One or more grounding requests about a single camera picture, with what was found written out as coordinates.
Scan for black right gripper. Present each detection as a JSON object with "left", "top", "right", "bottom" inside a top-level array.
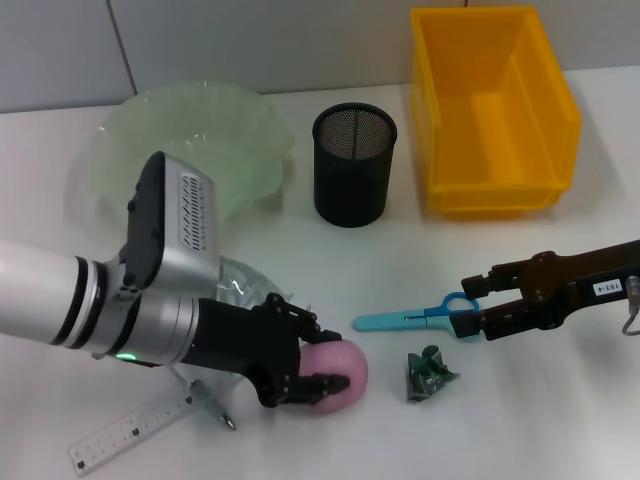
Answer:
[{"left": 452, "top": 239, "right": 640, "bottom": 343}]

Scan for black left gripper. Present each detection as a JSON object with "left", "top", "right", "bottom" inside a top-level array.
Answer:
[{"left": 182, "top": 292, "right": 351, "bottom": 409}]

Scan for pink toy peach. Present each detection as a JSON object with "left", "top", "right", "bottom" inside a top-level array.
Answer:
[{"left": 294, "top": 338, "right": 370, "bottom": 415}]

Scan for blue scissors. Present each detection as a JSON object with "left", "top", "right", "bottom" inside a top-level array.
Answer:
[{"left": 352, "top": 291, "right": 484, "bottom": 342}]

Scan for green plastic wrapper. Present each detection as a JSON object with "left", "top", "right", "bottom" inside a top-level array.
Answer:
[{"left": 405, "top": 345, "right": 462, "bottom": 402}]

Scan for clear water bottle green label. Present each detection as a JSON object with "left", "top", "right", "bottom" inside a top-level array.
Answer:
[{"left": 172, "top": 257, "right": 316, "bottom": 401}]

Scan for grey silver pen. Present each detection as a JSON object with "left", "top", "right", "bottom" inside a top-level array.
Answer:
[{"left": 192, "top": 379, "right": 239, "bottom": 432}]

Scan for black mesh pen holder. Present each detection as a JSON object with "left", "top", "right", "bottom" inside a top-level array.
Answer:
[{"left": 311, "top": 102, "right": 399, "bottom": 229}]

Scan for transparent plastic ruler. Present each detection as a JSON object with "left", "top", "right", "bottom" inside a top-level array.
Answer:
[{"left": 67, "top": 387, "right": 195, "bottom": 472}]

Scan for translucent green wavy fruit plate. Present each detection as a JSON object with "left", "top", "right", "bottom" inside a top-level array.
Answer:
[{"left": 64, "top": 81, "right": 297, "bottom": 241}]

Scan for yellow plastic bin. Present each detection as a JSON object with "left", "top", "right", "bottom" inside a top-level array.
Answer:
[{"left": 409, "top": 4, "right": 584, "bottom": 221}]

